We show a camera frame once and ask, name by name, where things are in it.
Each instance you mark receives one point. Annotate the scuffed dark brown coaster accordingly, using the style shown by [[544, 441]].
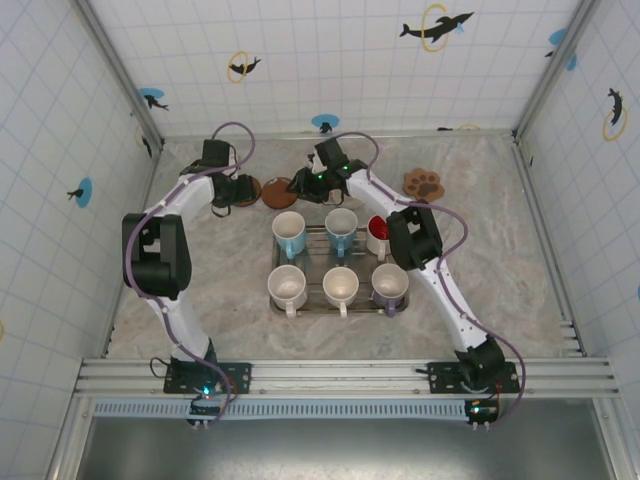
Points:
[[277, 196]]

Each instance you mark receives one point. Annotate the plain brown round coaster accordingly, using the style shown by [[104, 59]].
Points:
[[258, 192]]

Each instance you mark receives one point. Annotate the light blue mug cream inside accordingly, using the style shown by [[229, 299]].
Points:
[[289, 225]]

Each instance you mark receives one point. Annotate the blue mug grey inside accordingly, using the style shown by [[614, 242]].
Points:
[[341, 222]]

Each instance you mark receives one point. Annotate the white mug red inside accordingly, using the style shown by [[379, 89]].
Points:
[[377, 231]]

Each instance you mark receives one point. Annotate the large white mug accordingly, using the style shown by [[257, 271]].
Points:
[[286, 282]]

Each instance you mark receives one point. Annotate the brown paw print coaster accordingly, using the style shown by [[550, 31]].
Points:
[[424, 185]]

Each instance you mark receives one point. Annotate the purple mug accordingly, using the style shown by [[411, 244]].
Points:
[[390, 281]]

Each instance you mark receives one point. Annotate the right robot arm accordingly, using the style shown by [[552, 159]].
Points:
[[415, 240]]

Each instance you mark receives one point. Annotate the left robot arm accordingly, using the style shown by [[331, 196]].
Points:
[[155, 260]]

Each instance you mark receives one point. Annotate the metal tray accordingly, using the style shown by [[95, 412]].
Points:
[[312, 260]]

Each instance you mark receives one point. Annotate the small white mug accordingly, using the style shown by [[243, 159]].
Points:
[[340, 284]]

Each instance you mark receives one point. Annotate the grey metal panel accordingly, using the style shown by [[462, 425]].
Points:
[[350, 450]]

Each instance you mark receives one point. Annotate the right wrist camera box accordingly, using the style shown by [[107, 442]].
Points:
[[313, 160]]

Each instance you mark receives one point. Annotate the aluminium frame bar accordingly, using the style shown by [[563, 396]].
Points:
[[535, 200], [280, 136], [137, 200]]

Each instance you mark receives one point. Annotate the aluminium frame post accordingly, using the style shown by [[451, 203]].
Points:
[[555, 70], [120, 75]]

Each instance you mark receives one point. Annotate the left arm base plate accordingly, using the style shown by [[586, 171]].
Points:
[[240, 375]]

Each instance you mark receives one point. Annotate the aluminium mounting rail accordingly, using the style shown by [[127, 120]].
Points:
[[325, 372]]

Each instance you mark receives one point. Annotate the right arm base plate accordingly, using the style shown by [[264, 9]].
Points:
[[440, 375]]

